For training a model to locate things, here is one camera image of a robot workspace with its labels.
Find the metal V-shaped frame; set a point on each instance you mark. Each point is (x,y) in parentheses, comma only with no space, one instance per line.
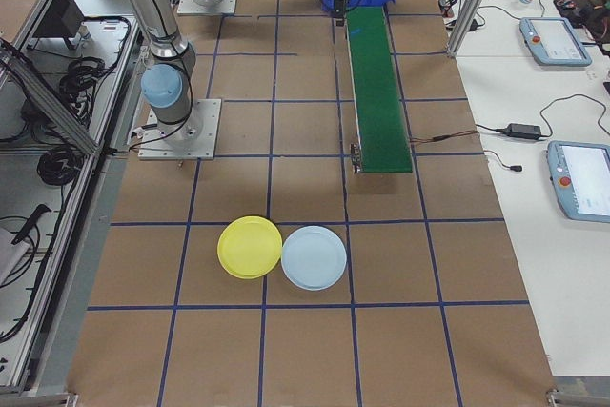
(52,107)

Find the black box inside frame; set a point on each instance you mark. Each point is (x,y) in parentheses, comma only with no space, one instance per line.
(59,18)

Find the aluminium extrusion post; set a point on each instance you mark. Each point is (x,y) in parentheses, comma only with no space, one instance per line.
(472,2)

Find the yellow plastic plate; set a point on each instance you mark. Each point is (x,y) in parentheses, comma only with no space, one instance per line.
(249,247)

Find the black power brick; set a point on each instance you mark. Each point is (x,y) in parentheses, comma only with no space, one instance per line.
(524,130)

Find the blue grey teach pendant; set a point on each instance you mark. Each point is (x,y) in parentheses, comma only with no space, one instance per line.
(555,40)
(581,178)

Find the green belt conveyor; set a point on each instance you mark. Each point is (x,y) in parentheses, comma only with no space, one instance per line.
(379,102)

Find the light blue plastic plate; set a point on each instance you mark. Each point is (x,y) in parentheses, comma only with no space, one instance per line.
(313,258)

